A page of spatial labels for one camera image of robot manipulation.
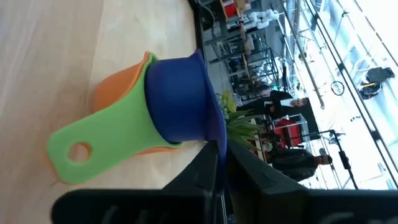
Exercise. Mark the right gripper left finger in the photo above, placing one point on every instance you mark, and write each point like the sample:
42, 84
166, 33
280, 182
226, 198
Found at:
202, 174

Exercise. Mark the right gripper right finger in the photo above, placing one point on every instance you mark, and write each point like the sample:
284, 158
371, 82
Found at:
248, 174

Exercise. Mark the dark blue measuring cup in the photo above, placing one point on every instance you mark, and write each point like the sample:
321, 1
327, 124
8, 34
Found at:
177, 102

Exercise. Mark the green measuring cup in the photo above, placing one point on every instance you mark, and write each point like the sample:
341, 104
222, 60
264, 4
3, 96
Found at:
118, 130

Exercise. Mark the orange measuring cup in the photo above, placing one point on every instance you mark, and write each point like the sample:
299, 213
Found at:
115, 87

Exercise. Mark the person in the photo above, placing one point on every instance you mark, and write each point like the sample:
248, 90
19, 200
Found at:
280, 96
292, 165

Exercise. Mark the potted succulent plant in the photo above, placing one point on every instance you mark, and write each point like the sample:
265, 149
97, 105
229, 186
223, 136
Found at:
242, 127

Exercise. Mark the red tool cart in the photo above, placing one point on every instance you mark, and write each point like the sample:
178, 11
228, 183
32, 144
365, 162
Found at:
290, 130

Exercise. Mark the black gantry stand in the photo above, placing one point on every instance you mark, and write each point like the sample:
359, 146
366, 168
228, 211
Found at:
344, 159

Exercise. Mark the white humanoid robot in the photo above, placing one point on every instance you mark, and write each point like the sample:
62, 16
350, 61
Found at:
264, 17

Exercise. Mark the black metal table frame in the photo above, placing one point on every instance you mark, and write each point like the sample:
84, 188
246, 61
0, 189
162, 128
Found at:
199, 31

